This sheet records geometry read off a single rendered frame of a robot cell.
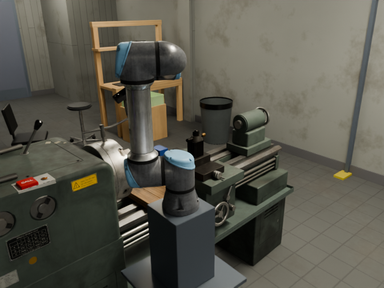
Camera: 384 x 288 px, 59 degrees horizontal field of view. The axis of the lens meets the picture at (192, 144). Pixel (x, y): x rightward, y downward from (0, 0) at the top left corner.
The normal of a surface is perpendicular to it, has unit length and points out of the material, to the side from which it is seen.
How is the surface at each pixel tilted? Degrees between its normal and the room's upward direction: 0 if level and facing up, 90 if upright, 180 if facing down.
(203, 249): 90
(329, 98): 90
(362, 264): 0
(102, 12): 90
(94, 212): 90
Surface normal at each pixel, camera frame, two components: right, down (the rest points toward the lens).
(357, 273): -0.01, -0.93
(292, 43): -0.77, 0.24
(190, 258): 0.64, 0.27
